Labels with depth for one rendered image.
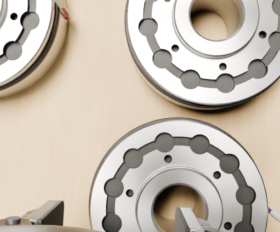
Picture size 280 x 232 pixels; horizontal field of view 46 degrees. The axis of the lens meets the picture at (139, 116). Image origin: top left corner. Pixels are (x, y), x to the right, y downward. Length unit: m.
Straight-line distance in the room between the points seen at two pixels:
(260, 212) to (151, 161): 0.07
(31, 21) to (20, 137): 0.08
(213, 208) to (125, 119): 0.08
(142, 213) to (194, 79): 0.08
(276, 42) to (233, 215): 0.10
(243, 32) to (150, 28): 0.05
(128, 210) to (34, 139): 0.08
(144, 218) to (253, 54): 0.11
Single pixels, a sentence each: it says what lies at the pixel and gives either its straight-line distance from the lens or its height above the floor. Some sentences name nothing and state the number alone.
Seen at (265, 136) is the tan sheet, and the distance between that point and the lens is 0.23.
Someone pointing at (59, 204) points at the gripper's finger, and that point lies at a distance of 0.16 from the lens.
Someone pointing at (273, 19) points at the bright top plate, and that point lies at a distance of 0.21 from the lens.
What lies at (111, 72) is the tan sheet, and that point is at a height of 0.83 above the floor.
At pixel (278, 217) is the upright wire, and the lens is 0.20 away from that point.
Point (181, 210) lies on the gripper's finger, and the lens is 0.16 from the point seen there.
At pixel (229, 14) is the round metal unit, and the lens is 0.22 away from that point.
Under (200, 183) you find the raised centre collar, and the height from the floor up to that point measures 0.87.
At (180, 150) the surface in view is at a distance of 0.19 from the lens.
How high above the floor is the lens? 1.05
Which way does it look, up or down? 88 degrees down
